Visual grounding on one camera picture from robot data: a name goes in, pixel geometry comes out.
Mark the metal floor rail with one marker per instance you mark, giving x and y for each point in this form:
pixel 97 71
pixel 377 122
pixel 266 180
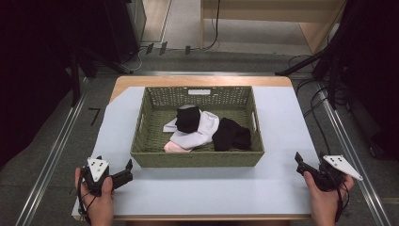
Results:
pixel 50 157
pixel 354 157
pixel 204 74

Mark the dark curtain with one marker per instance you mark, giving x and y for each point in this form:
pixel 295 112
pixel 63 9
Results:
pixel 373 78
pixel 31 78

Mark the light wooden shelf unit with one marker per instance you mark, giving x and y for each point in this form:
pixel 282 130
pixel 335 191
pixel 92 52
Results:
pixel 269 15

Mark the black power plug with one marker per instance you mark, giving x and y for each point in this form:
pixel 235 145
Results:
pixel 163 48
pixel 188 50
pixel 150 48

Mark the black stand legs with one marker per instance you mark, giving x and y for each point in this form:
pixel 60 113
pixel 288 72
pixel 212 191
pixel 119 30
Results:
pixel 75 78

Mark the white sock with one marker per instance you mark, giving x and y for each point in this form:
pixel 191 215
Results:
pixel 205 130

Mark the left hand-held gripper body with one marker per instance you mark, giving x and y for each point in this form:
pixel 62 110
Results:
pixel 98 169

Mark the person's right hand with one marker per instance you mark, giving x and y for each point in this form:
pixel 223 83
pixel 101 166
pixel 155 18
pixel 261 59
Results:
pixel 326 207

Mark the plain black sock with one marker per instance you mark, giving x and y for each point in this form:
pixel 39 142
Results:
pixel 229 133

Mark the black sock with grey toe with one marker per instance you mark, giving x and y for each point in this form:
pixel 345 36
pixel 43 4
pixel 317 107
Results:
pixel 187 120

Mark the white table mat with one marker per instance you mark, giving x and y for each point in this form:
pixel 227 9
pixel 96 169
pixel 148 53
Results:
pixel 194 191

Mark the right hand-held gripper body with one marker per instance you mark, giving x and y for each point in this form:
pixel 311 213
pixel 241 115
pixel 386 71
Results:
pixel 327 175

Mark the black cabinet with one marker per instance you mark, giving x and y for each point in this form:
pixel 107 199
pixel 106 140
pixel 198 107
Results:
pixel 124 28

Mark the pink sock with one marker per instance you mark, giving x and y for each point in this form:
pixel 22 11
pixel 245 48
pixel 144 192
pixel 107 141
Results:
pixel 173 147

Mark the black tripod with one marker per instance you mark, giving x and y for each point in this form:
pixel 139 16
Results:
pixel 301 64

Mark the person's left hand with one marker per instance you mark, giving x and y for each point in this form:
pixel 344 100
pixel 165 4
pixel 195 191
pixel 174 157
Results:
pixel 100 208

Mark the green woven basket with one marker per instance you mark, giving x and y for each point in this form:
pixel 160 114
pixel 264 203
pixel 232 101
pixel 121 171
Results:
pixel 147 157

